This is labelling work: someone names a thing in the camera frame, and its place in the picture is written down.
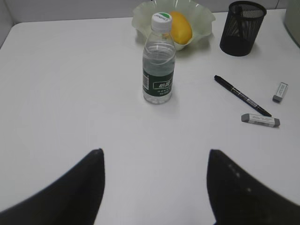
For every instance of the clear water bottle green label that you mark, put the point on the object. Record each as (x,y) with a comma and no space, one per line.
(158,60)

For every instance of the black mesh pen holder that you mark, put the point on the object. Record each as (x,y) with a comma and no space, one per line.
(242,25)

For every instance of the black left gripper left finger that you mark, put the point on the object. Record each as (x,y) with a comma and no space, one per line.
(73,199)

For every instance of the pale green ruffled plate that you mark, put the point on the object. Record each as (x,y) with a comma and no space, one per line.
(199,17)

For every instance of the grey eraser centre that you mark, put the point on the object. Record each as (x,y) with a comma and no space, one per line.
(280,93)

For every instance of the yellow mango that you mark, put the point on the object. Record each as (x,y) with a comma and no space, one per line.
(181,29)

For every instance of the grey eraser near bottle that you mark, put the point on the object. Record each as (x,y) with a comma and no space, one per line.
(260,120)

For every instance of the black marker pen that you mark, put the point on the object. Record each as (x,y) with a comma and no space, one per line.
(241,96)
(238,15)

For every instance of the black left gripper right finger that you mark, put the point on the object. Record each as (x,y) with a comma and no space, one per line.
(237,198)

